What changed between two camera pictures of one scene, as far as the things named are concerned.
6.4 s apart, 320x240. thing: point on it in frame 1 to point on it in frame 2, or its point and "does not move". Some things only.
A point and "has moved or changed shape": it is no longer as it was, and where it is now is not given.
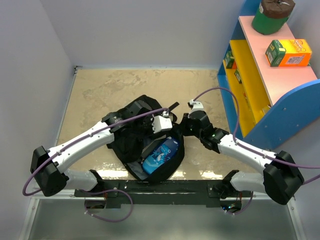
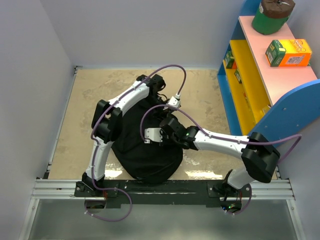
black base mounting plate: x=117 y=193 does not move
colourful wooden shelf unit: x=262 y=104 does not move
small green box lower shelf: x=238 y=76 does not move
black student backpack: x=133 y=144 has moved or changed shape
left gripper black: x=150 y=119 to x=165 y=103
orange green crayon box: x=288 y=52 does not move
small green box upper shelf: x=230 y=61 does not move
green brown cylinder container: x=272 y=16 does not move
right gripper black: x=183 y=125 to x=163 y=132
